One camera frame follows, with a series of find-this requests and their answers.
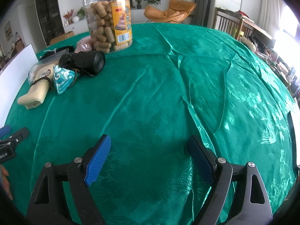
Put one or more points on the white round vase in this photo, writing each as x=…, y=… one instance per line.
x=75, y=19

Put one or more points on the white board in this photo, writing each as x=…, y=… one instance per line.
x=16, y=70

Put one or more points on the cardboard box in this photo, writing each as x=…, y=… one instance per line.
x=63, y=36

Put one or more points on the green satin tablecloth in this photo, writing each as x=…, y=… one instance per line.
x=152, y=86

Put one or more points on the beige towel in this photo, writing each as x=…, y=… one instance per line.
x=35, y=93

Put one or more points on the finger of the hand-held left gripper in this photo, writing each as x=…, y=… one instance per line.
x=4, y=130
x=17, y=135

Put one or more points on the red flower bouquet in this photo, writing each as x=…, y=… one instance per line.
x=68, y=16

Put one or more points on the small potted plant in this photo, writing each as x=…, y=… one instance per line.
x=138, y=2

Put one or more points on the grey curtain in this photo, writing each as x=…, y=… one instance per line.
x=204, y=0

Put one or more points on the clear plastic snack jar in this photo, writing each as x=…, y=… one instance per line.
x=100, y=28

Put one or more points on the dark wooden slatted bench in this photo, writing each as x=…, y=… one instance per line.
x=225, y=21

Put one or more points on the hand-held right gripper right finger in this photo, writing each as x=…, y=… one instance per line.
x=201, y=159

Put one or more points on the black garbage bag roll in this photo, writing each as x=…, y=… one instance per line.
x=91, y=61

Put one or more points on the black fabric pouch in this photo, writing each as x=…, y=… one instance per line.
x=63, y=49

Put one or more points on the white sheer curtain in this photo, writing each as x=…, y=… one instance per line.
x=269, y=9

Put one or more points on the dark glass display cabinet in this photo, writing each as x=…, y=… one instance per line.
x=46, y=9

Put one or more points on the orange lounge chair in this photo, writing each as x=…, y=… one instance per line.
x=173, y=9

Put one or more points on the cotton swab pack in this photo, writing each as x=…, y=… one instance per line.
x=37, y=67

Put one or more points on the pile of household clutter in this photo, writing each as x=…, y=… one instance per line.
x=276, y=61

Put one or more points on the framed wall painting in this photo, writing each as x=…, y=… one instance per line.
x=8, y=31

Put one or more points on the bushy potted plant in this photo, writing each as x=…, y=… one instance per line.
x=81, y=13

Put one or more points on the pink cloth pack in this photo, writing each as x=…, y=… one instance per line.
x=83, y=44

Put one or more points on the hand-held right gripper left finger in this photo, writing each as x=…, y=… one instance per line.
x=98, y=159

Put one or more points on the teal patterned fabric sachet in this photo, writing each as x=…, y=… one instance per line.
x=62, y=80

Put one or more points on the person's left hand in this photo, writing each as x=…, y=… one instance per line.
x=4, y=175

